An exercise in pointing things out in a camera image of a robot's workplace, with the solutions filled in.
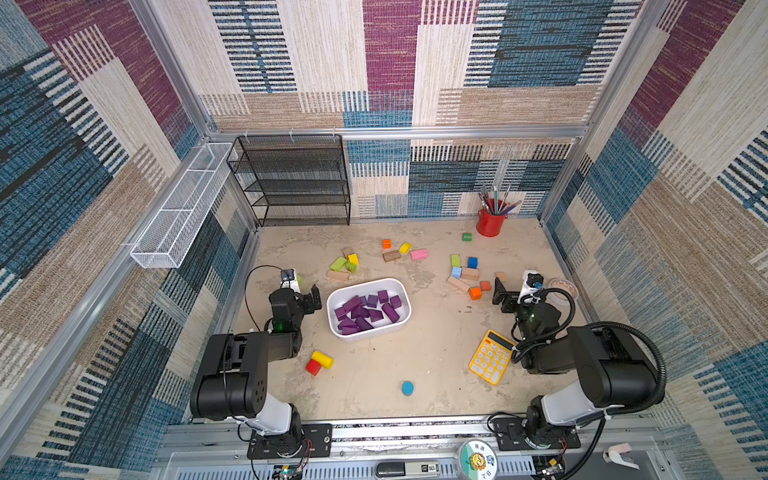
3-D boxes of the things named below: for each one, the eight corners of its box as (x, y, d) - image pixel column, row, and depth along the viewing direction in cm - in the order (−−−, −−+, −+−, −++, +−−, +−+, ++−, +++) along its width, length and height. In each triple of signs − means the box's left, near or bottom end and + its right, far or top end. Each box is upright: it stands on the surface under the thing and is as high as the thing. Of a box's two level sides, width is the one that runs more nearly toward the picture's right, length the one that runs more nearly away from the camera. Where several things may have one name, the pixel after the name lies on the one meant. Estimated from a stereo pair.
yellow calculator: (466, 369, 86) (468, 366, 85) (486, 330, 94) (488, 327, 92) (496, 388, 83) (499, 386, 81) (515, 347, 90) (517, 344, 88)
